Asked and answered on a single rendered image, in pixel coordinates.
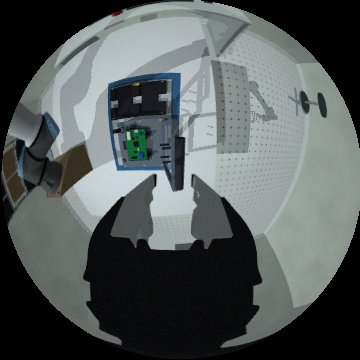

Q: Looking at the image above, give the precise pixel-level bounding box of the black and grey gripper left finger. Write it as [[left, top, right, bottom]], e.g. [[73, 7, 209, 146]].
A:
[[83, 174, 157, 282]]

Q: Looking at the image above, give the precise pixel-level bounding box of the green circuit board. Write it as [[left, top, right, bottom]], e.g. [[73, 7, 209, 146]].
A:
[[125, 129, 148, 160]]

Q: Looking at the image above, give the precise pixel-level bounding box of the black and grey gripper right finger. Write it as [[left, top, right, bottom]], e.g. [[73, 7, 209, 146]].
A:
[[191, 174, 262, 286]]

